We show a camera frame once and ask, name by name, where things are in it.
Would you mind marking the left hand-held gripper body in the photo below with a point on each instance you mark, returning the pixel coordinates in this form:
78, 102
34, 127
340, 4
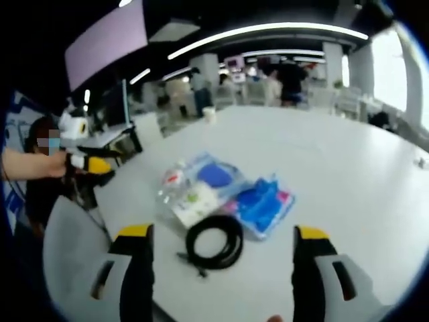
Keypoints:
74, 131

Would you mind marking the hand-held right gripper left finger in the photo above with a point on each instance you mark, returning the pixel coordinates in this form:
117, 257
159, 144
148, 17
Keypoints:
134, 268

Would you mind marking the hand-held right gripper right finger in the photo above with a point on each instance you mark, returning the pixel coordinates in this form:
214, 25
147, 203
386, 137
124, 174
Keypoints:
310, 268

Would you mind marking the blue glove packet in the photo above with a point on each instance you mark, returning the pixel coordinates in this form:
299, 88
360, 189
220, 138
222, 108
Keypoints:
263, 206

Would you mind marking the white paper cup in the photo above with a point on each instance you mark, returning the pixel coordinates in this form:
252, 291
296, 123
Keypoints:
208, 114

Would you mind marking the blue sponge packet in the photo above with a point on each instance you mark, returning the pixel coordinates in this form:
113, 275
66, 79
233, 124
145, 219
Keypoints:
214, 177

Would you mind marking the white tabletop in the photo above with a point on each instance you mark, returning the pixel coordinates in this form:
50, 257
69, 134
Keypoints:
301, 161

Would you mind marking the person's left hand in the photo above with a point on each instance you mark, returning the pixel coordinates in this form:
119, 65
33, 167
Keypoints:
56, 165

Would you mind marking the person's right hand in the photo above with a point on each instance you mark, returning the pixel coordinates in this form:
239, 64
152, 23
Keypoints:
275, 319

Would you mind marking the white side desk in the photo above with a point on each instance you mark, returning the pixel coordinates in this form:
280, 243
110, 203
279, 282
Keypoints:
107, 139

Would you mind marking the desk monitor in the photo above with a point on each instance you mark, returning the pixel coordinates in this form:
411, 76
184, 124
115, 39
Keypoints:
117, 104

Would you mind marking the long ceiling light strip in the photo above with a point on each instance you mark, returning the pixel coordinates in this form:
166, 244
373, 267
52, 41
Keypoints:
268, 31

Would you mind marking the blue white wall banner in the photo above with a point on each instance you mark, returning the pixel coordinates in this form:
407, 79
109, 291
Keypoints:
13, 134

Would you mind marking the large wall screen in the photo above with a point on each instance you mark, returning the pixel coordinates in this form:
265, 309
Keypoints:
107, 47

